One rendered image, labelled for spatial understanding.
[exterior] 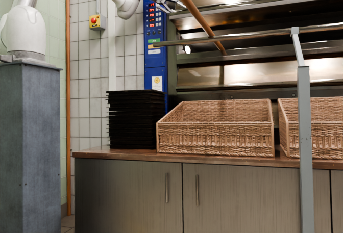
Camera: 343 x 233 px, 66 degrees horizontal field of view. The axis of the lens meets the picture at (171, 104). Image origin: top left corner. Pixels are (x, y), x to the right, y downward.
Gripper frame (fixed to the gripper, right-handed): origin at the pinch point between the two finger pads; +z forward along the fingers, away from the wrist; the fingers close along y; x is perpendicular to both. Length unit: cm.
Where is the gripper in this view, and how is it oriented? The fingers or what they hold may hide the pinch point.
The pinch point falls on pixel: (179, 9)
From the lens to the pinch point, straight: 182.5
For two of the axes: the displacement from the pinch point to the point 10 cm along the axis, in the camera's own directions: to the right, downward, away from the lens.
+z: 8.3, 5.4, -1.4
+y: -5.6, 8.3, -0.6
